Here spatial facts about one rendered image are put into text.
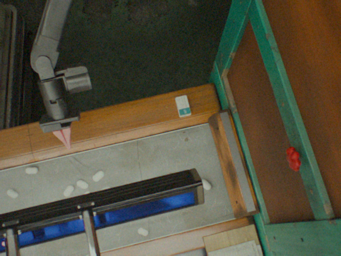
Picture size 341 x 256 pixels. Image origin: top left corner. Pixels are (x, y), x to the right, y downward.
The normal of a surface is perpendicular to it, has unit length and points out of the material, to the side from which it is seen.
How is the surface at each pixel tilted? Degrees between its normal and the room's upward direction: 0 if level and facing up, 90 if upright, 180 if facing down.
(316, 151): 90
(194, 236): 0
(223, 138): 67
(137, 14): 0
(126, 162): 0
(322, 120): 90
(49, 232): 58
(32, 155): 45
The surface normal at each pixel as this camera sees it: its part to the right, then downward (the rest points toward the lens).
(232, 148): 0.02, -0.25
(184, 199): 0.21, 0.66
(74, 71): 0.31, 0.42
